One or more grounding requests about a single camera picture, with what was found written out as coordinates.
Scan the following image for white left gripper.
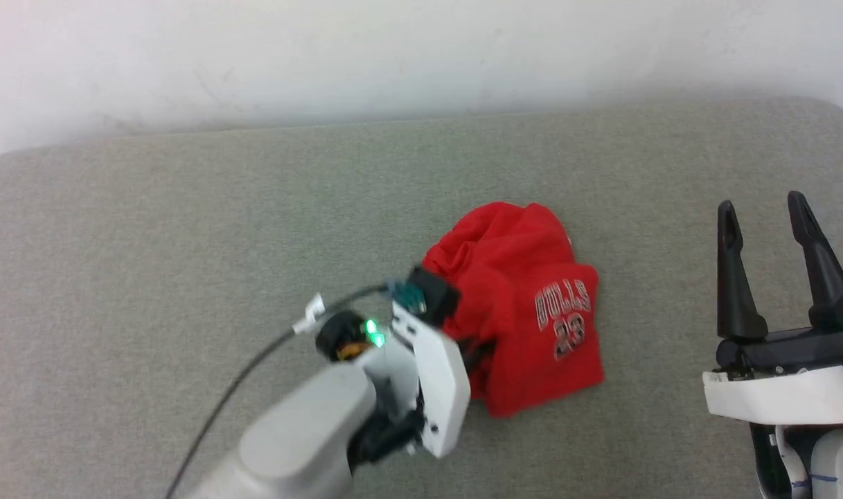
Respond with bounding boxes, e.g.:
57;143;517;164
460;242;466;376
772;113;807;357
391;301;497;460

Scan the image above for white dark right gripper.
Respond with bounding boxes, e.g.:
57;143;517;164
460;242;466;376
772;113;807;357
702;191;843;426

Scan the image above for red Bulls 23 shorts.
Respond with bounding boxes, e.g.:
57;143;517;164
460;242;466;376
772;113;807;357
421;201;605;419

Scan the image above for grey fabric sofa cushion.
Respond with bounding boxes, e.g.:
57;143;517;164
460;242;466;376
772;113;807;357
0;97;843;499

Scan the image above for white cable tag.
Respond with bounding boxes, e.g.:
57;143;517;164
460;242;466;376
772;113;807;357
292;293;326;335

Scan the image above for thin black cable teal plug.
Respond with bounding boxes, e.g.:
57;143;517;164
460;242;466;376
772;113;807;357
163;279;427;499

